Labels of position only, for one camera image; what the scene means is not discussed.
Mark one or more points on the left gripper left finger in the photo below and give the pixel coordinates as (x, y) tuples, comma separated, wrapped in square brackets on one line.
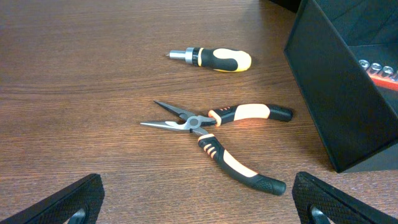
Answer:
[(79, 202)]

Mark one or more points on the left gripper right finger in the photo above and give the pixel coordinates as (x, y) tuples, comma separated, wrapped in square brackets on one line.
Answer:
[(319, 202)]

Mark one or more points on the orange socket holder rail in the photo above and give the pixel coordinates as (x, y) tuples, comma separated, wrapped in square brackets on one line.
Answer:
[(382, 76)]

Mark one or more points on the yellow black stubby screwdriver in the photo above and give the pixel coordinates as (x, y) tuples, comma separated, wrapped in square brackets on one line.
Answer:
[(219, 59)]

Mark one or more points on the black open gift box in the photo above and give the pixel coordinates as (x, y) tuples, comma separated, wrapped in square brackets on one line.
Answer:
[(356, 120)]

